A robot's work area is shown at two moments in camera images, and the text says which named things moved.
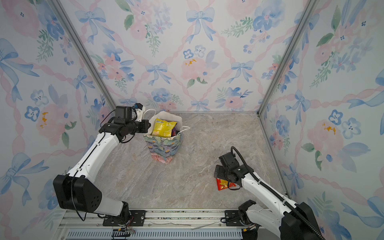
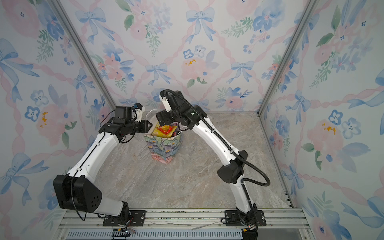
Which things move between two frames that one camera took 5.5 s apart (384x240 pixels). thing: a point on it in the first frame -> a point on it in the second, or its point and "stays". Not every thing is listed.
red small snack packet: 222,184 -> 164,131
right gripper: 220,175 -> 165,116
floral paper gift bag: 164,149 stays
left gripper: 144,122 stays
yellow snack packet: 163,128 stays
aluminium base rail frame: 160,224 stays
